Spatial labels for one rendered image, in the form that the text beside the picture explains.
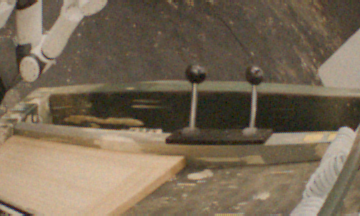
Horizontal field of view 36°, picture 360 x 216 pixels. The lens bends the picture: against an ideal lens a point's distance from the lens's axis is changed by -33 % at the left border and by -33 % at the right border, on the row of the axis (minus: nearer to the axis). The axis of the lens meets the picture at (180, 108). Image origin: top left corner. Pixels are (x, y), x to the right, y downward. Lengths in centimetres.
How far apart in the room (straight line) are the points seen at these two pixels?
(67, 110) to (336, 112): 77
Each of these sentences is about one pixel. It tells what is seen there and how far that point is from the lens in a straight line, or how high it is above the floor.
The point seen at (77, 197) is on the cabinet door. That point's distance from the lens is 125.
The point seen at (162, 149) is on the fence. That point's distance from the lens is 138.
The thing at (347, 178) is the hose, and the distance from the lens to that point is 57.
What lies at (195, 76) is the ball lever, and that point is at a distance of 137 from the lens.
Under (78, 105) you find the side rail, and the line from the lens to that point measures 180.
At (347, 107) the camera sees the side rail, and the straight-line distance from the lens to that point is 145.
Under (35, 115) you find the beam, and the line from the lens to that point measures 181.
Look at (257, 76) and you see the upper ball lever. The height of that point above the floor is 155.
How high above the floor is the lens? 221
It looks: 37 degrees down
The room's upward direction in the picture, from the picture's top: 51 degrees clockwise
